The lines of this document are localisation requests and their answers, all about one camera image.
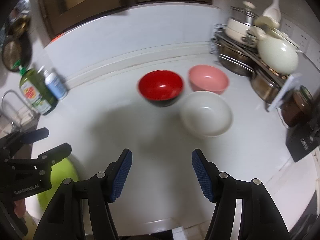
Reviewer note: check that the blue white pump bottle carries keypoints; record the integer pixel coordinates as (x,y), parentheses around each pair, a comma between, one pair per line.
(54,83)

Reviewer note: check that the cream saucepan with handle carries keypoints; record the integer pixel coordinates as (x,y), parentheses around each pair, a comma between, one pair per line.
(239,32)

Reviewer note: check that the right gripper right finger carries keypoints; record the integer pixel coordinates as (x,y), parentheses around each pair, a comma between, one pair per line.
(260,217)

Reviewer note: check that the red and black bowl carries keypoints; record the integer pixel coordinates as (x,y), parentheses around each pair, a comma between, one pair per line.
(161,88)

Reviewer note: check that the cream ceramic pot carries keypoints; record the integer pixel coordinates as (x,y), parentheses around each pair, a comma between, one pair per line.
(275,48)

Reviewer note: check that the pink bowl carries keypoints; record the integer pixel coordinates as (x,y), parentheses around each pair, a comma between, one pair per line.
(208,78)

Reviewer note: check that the green plastic plate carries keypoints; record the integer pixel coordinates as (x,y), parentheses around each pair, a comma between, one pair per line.
(60,171)

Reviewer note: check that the white rice spoon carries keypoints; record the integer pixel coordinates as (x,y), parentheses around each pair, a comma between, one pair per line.
(273,11)

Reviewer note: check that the steel pot lower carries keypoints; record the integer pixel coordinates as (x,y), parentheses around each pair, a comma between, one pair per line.
(264,87)

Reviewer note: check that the white pot rack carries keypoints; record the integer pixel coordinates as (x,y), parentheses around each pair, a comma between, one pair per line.
(287,83)

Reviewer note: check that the steel pan upper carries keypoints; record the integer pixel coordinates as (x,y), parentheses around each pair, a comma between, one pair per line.
(235,61)

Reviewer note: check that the left hand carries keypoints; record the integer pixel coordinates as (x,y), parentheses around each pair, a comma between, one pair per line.
(19,221)

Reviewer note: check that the chrome sink faucet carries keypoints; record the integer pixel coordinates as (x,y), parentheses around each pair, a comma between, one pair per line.
(17,110)

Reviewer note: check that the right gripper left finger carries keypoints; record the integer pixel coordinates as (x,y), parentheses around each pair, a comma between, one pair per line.
(63,218)

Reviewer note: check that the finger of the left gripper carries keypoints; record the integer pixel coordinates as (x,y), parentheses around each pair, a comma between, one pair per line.
(14,141)
(53,153)

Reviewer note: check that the green dish soap bottle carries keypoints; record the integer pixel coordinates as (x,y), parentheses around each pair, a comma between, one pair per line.
(35,91)

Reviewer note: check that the brown glass jar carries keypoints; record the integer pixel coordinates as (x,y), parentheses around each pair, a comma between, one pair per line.
(297,107)

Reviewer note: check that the beige speckled bowl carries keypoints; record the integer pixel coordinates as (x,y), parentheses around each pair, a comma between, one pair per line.
(205,114)

